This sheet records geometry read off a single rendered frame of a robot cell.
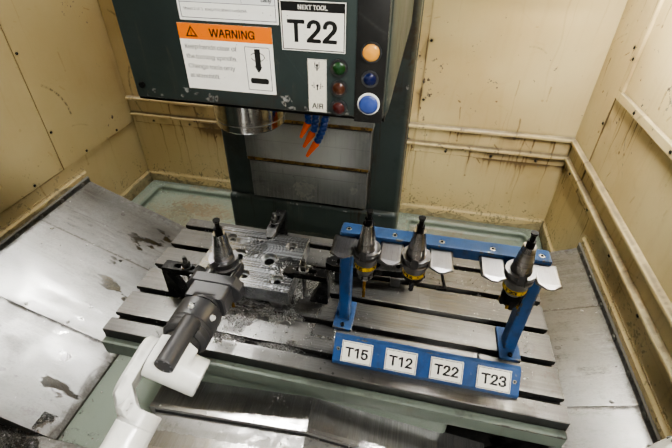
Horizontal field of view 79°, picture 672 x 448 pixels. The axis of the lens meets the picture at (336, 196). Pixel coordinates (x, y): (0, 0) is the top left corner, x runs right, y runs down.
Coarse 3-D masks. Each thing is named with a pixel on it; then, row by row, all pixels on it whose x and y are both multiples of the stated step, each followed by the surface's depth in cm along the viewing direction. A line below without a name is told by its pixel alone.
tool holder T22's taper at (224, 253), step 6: (222, 234) 85; (216, 240) 85; (222, 240) 85; (216, 246) 86; (222, 246) 86; (228, 246) 87; (216, 252) 86; (222, 252) 86; (228, 252) 87; (216, 258) 87; (222, 258) 87; (228, 258) 88
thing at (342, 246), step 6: (336, 240) 96; (342, 240) 96; (348, 240) 96; (354, 240) 96; (336, 246) 94; (342, 246) 94; (348, 246) 94; (330, 252) 93; (336, 252) 92; (342, 252) 92; (348, 252) 92; (342, 258) 91
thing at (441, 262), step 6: (432, 252) 92; (438, 252) 92; (444, 252) 92; (450, 252) 92; (432, 258) 91; (438, 258) 91; (444, 258) 91; (450, 258) 91; (432, 264) 89; (438, 264) 89; (444, 264) 89; (450, 264) 89; (438, 270) 88; (444, 270) 88; (450, 270) 88
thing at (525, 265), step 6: (522, 246) 84; (522, 252) 84; (528, 252) 83; (534, 252) 83; (516, 258) 85; (522, 258) 84; (528, 258) 83; (534, 258) 84; (516, 264) 85; (522, 264) 84; (528, 264) 84; (516, 270) 86; (522, 270) 85; (528, 270) 84; (522, 276) 85; (528, 276) 85
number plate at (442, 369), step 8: (432, 360) 100; (440, 360) 100; (448, 360) 99; (432, 368) 100; (440, 368) 99; (448, 368) 99; (456, 368) 99; (432, 376) 100; (440, 376) 99; (448, 376) 99; (456, 376) 99
